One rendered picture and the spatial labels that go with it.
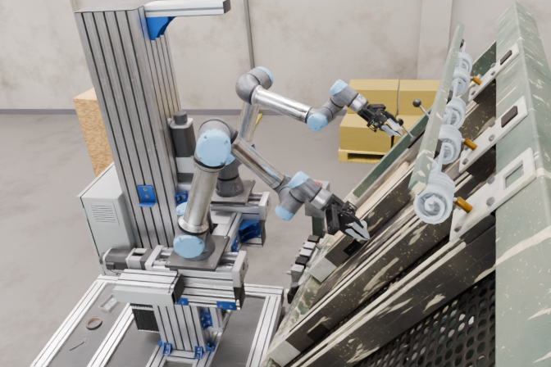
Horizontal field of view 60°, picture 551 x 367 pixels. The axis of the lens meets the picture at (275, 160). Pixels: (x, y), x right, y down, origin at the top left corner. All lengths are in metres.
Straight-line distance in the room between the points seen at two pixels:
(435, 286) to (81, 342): 2.41
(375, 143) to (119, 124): 3.13
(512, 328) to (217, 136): 1.19
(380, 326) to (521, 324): 0.54
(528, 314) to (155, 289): 1.68
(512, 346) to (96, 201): 1.93
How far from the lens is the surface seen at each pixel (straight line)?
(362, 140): 4.75
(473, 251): 0.96
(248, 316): 2.94
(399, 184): 1.73
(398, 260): 1.33
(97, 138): 3.68
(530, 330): 0.62
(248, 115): 2.33
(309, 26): 5.68
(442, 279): 1.01
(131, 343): 2.98
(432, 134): 0.88
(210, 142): 1.62
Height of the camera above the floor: 2.30
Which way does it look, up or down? 28 degrees down
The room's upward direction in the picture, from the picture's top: 5 degrees counter-clockwise
